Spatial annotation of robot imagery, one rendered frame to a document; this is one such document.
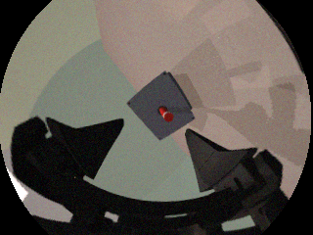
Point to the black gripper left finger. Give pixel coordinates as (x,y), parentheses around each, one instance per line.
(89,145)

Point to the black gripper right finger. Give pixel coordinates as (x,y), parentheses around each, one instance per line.
(211,161)

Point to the red peg with white band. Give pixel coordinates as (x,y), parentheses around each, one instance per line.
(167,115)

